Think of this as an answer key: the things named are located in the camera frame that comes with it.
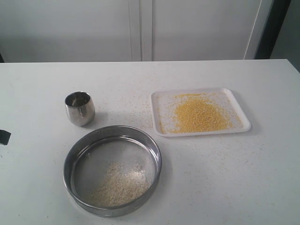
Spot spilled yellow grains on table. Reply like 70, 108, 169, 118
96, 72, 153, 130

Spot white rectangular plastic tray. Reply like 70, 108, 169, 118
150, 87, 251, 137

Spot round stainless steel sieve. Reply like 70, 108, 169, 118
63, 125, 162, 218

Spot yellow millet grains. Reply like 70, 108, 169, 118
157, 92, 243, 134

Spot stainless steel cup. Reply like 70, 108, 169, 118
65, 91, 96, 127

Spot white rice grains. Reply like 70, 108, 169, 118
86, 164, 150, 207

